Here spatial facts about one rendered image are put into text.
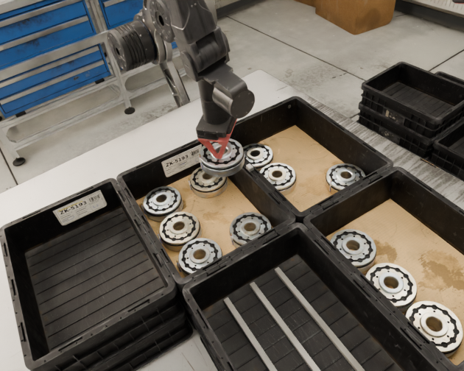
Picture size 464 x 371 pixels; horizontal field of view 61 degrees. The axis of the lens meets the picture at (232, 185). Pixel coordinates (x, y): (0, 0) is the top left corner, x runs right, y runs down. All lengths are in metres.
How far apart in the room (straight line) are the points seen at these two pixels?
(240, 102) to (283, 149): 0.51
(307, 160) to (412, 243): 0.37
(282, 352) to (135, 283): 0.37
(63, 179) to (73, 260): 0.51
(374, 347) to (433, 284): 0.20
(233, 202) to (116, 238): 0.32
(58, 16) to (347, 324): 2.33
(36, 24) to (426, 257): 2.34
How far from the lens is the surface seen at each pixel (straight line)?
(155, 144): 1.52
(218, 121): 0.82
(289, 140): 1.24
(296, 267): 0.93
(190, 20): 0.70
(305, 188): 1.09
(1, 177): 2.94
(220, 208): 1.05
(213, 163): 0.88
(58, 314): 1.00
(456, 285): 0.98
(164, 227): 1.00
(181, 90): 1.84
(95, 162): 1.53
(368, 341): 0.87
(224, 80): 0.73
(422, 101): 2.09
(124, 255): 1.03
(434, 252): 1.02
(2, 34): 2.66
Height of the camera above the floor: 1.61
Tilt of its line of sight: 45 degrees down
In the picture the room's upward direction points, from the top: 8 degrees counter-clockwise
